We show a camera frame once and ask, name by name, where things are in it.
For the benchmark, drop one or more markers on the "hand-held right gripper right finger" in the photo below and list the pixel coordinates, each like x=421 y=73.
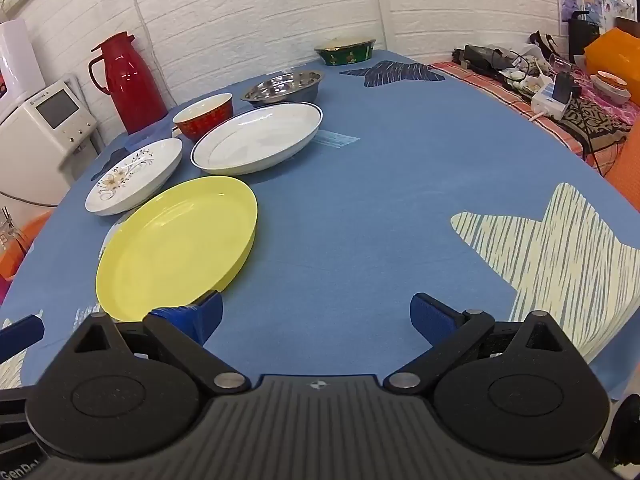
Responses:
x=425 y=312

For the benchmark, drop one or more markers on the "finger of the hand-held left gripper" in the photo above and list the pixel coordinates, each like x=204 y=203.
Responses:
x=20 y=335

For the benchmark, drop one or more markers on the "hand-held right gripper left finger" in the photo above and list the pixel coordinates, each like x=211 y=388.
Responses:
x=207 y=310

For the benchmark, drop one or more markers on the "yellow round plate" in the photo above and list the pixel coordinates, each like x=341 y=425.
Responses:
x=170 y=245

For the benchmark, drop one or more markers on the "red bowl with white inside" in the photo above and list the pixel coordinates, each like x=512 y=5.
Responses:
x=200 y=122

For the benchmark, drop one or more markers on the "pink plastic container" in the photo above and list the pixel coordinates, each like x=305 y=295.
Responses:
x=3 y=292

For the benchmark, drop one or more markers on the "orange plastic basin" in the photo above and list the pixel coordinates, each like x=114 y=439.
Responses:
x=25 y=245

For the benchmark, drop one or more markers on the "clear glass cup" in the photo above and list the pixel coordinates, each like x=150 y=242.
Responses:
x=7 y=232

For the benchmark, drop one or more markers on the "blue printed tablecloth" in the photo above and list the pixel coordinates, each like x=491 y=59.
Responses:
x=375 y=185

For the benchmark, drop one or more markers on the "white floral plate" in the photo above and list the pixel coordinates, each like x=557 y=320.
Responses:
x=135 y=175

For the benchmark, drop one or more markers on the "white oval blue-rimmed plate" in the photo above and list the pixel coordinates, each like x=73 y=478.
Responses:
x=255 y=135

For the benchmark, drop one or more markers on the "white water dispenser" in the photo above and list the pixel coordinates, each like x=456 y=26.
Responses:
x=30 y=150

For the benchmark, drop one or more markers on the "red thermos jug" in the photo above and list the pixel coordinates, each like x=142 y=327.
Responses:
x=132 y=90

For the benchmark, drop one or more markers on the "red plaid cloth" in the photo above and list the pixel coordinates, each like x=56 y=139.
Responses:
x=480 y=85

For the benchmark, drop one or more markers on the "stainless steel bowl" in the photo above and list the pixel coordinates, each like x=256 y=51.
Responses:
x=280 y=85

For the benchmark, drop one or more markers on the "white power strip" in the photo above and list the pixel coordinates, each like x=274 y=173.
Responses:
x=545 y=100

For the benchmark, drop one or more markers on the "orange cloth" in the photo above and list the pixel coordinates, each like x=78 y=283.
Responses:
x=625 y=165

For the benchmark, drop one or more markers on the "black and beige patterned cloth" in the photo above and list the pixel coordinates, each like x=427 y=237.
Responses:
x=595 y=120

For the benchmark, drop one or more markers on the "black charger plug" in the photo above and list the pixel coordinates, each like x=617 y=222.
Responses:
x=562 y=87

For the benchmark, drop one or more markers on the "green lidded noodle bowl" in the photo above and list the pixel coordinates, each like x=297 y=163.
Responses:
x=345 y=55

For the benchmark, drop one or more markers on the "white plastic tank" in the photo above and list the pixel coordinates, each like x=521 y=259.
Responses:
x=17 y=60

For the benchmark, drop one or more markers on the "white bowl with orange rim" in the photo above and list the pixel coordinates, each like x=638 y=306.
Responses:
x=610 y=90

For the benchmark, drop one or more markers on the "black upright box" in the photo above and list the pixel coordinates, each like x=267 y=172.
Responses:
x=582 y=35

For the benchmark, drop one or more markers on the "orange box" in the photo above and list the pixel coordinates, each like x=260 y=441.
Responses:
x=615 y=55

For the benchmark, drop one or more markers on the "white wall conduit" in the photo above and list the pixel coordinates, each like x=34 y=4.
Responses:
x=381 y=5

